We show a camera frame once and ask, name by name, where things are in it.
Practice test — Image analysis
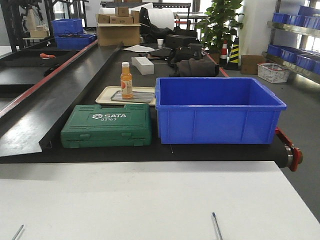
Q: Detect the white wire basket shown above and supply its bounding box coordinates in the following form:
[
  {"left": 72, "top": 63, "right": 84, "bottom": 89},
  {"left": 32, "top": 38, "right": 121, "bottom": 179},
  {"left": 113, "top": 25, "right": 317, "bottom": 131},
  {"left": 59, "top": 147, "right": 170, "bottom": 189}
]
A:
[{"left": 257, "top": 63, "right": 290, "bottom": 84}]

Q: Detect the white paper cup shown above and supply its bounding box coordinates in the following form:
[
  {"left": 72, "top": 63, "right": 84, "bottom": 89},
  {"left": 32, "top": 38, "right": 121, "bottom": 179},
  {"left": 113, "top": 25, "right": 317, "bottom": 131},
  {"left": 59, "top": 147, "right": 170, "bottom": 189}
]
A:
[{"left": 157, "top": 38, "right": 164, "bottom": 48}]

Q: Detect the brown cardboard box on floor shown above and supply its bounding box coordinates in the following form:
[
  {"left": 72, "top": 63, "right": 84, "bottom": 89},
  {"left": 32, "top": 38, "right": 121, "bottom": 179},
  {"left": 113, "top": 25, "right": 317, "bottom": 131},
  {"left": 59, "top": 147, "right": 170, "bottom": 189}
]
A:
[{"left": 240, "top": 55, "right": 266, "bottom": 75}]

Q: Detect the large cardboard box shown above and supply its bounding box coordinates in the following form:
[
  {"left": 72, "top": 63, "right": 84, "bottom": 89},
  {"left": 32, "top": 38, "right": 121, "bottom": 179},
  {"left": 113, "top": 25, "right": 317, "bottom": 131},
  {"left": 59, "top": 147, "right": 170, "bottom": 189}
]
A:
[{"left": 97, "top": 23, "right": 140, "bottom": 47}]

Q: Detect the red conveyor end bracket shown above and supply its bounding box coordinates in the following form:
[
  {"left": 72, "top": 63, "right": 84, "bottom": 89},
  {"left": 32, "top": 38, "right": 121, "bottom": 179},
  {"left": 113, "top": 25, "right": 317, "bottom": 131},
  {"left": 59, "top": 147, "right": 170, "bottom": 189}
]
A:
[{"left": 275, "top": 126, "right": 304, "bottom": 172}]

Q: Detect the white foam block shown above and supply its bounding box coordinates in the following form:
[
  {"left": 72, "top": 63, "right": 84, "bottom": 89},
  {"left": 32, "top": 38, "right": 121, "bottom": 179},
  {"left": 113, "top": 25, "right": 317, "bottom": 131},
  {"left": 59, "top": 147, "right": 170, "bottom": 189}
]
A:
[{"left": 131, "top": 56, "right": 154, "bottom": 75}]

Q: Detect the orange juice bottle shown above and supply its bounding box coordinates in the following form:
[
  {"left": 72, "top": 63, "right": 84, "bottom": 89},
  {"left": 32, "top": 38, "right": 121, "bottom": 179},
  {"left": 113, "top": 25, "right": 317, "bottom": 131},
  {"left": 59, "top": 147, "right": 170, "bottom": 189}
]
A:
[{"left": 120, "top": 62, "right": 133, "bottom": 99}]

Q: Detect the small metal tray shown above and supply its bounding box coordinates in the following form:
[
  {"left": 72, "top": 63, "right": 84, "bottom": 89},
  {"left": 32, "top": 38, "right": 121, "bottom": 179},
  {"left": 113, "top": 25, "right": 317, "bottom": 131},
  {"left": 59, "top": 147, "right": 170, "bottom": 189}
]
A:
[{"left": 111, "top": 90, "right": 155, "bottom": 104}]

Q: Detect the black box on table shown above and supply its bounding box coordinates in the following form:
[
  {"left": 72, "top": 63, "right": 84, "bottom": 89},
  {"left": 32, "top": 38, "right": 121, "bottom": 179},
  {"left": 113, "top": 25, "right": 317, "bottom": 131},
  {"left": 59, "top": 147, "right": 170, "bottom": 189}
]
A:
[{"left": 165, "top": 35, "right": 199, "bottom": 49}]

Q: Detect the black yellow traffic cone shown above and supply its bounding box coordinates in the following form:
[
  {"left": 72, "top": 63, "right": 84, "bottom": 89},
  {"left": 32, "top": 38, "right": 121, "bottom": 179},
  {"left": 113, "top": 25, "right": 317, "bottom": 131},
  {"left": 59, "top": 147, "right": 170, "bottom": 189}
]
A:
[{"left": 224, "top": 36, "right": 240, "bottom": 71}]

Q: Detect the beige plastic tray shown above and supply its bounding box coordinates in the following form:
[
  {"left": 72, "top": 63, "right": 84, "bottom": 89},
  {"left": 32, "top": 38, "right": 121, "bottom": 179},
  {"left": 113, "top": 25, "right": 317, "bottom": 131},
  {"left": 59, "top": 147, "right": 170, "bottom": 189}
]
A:
[{"left": 95, "top": 86, "right": 156, "bottom": 107}]

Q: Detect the blue crate on conveyor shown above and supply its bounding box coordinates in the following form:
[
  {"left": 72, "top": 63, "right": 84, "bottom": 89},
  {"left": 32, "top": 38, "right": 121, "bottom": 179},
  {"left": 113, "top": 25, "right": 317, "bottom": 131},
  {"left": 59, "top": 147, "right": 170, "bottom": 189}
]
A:
[{"left": 55, "top": 34, "right": 97, "bottom": 50}]

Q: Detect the dark grey cloth bag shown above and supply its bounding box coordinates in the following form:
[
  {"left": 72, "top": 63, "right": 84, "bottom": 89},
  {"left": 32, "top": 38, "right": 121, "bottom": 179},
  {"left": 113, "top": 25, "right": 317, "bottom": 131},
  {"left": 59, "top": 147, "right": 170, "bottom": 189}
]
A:
[{"left": 169, "top": 58, "right": 220, "bottom": 77}]

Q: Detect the large blue plastic bin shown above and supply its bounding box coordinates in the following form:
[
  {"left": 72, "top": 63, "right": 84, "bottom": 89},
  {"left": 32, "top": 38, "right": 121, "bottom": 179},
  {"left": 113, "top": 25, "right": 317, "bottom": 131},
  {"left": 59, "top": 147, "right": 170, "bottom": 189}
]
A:
[{"left": 155, "top": 77, "right": 287, "bottom": 145}]

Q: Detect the green-handled screwdriver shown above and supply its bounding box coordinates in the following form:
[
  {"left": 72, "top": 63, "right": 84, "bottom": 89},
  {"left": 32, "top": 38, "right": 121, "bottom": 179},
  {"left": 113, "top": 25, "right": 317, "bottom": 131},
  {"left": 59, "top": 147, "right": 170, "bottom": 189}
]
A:
[
  {"left": 11, "top": 224, "right": 24, "bottom": 240},
  {"left": 211, "top": 212, "right": 223, "bottom": 240}
]

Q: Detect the white work table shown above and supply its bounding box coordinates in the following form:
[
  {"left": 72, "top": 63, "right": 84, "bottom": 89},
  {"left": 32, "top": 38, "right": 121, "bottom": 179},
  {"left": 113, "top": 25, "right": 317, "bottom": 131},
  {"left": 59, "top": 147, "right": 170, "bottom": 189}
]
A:
[{"left": 0, "top": 161, "right": 320, "bottom": 240}]

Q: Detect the green SATA tool case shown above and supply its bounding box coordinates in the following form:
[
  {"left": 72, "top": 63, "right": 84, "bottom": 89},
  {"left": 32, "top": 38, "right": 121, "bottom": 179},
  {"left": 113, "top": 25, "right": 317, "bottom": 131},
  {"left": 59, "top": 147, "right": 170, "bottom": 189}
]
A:
[{"left": 60, "top": 104, "right": 152, "bottom": 148}]

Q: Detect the metal shelf rack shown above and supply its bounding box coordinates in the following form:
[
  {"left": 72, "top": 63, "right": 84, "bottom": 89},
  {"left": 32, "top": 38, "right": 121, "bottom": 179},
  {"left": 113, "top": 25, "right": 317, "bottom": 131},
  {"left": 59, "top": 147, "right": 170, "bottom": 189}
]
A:
[{"left": 261, "top": 0, "right": 320, "bottom": 84}]

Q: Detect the orange tool on conveyor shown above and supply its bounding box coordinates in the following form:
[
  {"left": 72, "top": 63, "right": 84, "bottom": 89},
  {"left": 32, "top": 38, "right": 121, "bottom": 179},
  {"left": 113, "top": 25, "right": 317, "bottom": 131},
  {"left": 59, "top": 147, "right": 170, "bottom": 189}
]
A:
[{"left": 39, "top": 53, "right": 56, "bottom": 59}]

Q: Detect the red white traffic cone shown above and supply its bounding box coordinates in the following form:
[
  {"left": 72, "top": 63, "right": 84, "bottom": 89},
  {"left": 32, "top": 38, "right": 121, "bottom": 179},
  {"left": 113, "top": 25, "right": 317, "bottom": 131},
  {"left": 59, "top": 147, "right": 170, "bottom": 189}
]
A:
[{"left": 219, "top": 39, "right": 228, "bottom": 66}]

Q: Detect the green potted plant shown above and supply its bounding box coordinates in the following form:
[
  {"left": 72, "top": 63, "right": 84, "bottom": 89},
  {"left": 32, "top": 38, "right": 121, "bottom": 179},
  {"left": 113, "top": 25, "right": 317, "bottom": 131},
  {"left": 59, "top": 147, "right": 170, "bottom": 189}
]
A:
[{"left": 196, "top": 0, "right": 243, "bottom": 54}]

